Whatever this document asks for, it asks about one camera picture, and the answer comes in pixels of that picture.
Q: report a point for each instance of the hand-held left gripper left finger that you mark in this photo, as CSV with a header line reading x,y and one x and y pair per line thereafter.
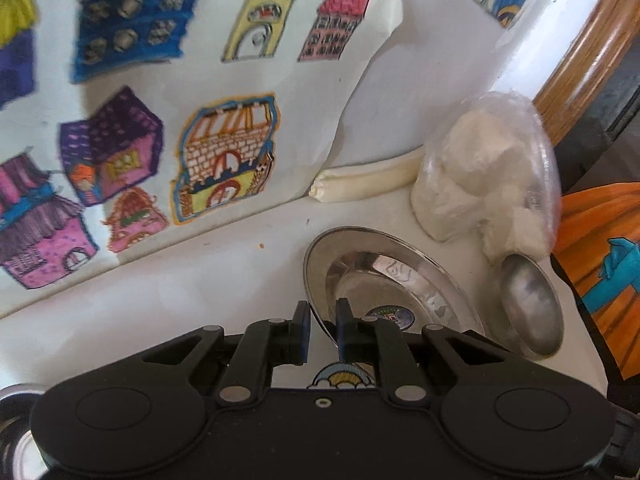
x,y
300,332

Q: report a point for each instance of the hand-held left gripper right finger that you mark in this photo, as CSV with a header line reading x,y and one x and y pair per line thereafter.
x,y
344,332

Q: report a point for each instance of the steel plate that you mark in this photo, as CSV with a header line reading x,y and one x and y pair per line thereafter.
x,y
400,280

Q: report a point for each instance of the steel bowl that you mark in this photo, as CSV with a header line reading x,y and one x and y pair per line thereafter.
x,y
17,430
532,305

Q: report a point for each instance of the rolled dough stick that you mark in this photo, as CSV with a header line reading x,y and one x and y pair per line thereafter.
x,y
370,180

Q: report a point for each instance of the plastic bag of white lumps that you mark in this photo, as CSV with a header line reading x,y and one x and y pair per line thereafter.
x,y
475,170

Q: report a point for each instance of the colourful houses poster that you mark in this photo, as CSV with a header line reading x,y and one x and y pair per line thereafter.
x,y
165,110

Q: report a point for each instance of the orange painted picture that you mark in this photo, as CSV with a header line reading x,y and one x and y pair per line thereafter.
x,y
605,270

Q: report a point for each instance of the rattan chair frame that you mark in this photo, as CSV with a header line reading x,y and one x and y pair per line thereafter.
x,y
580,55

